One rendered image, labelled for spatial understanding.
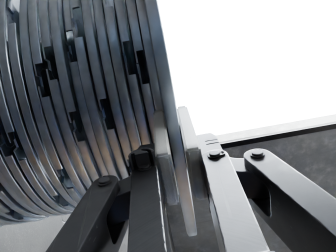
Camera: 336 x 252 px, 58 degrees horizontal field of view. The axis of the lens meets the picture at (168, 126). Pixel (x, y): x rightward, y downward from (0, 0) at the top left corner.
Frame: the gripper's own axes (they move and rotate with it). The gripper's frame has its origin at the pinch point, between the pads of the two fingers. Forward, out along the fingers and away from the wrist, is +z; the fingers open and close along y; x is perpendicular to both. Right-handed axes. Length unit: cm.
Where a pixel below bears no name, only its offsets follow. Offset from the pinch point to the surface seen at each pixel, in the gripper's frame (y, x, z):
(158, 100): -0.8, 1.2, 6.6
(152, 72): -0.8, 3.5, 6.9
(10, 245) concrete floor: -30.7, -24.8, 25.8
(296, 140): 168, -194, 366
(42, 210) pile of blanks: -14.3, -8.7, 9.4
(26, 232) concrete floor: -31, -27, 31
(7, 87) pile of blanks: -12.1, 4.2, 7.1
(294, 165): 166, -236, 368
